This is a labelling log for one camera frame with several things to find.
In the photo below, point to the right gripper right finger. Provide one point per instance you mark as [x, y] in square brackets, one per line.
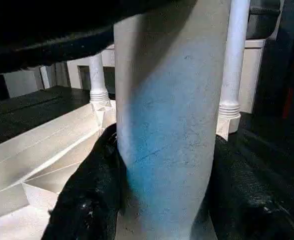
[246, 200]

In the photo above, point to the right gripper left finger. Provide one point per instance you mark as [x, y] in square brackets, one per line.
[89, 195]

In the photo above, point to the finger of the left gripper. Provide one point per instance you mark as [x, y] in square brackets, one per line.
[47, 35]

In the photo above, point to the white plastic table top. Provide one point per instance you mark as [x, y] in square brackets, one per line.
[37, 165]

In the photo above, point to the white plastic table leg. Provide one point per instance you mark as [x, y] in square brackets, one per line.
[171, 125]
[99, 80]
[234, 60]

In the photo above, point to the black table mat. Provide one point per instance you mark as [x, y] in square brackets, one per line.
[37, 105]

